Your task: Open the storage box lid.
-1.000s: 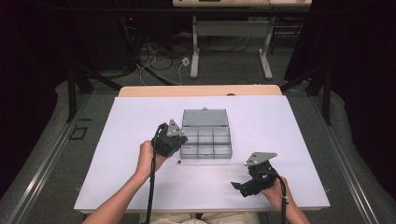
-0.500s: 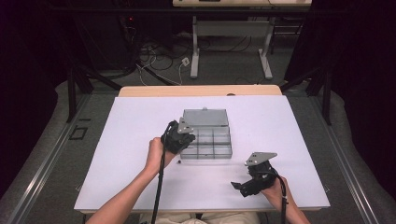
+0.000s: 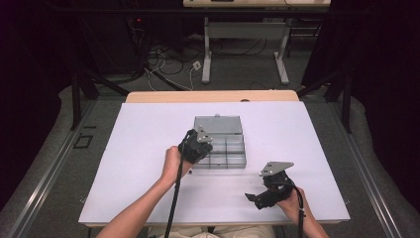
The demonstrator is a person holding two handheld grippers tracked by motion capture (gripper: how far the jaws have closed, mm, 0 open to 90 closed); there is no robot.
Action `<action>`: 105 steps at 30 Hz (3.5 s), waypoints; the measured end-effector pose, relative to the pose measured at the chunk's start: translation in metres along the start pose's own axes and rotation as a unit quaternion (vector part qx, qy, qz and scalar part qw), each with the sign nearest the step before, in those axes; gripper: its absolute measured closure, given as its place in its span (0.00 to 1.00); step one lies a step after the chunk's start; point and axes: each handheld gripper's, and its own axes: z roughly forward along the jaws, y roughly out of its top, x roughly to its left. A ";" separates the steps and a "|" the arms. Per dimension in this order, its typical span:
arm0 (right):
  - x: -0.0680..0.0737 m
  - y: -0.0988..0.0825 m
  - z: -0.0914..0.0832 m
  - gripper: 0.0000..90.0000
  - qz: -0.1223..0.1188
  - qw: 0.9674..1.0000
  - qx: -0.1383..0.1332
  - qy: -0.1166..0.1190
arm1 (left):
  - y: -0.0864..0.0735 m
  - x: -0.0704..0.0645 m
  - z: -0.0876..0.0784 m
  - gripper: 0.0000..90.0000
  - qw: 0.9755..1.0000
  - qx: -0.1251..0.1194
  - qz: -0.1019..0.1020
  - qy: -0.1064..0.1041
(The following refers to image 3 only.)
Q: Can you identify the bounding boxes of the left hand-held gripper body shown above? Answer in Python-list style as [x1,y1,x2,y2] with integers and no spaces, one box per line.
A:
[177,125,214,165]

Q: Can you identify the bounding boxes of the white table cover sheet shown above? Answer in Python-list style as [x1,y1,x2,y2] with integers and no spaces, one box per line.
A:
[78,101,351,226]

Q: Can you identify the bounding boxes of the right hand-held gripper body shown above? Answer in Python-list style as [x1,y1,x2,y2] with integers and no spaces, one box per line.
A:
[255,161,297,210]

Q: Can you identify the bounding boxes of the person's beige pants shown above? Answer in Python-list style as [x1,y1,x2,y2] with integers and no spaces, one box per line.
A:
[145,224,277,238]

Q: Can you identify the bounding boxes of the wooden table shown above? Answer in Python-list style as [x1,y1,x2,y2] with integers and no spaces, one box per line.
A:
[125,89,300,104]

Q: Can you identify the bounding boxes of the person's left hand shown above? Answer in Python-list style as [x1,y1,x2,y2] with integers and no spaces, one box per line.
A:
[161,146,194,186]

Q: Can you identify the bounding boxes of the clear plastic compartment box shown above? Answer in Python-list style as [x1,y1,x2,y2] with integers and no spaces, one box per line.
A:
[190,113,248,171]

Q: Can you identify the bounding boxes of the person's right hand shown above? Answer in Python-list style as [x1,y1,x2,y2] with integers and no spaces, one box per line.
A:
[276,187,307,217]

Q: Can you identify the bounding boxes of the tangle of floor cables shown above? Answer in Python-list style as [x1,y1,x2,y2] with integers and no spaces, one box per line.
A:
[127,19,204,93]

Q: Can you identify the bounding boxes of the black metal stand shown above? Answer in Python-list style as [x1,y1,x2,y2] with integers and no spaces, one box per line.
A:
[69,68,130,132]
[296,68,354,134]

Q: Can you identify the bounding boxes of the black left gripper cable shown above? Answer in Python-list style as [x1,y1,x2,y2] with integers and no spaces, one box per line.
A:
[163,129,198,238]

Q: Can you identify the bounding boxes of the white-legged desk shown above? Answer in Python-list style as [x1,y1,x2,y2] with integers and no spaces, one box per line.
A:
[182,0,332,85]

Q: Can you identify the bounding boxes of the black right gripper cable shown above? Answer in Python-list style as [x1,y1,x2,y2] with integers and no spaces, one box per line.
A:
[283,179,306,238]

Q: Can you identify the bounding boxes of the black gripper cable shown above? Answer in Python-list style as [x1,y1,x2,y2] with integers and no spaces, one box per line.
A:
[163,129,198,238]
[283,179,306,238]

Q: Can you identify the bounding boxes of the aluminium floor rail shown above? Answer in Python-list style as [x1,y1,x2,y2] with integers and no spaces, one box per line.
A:
[330,100,404,238]
[8,98,97,238]

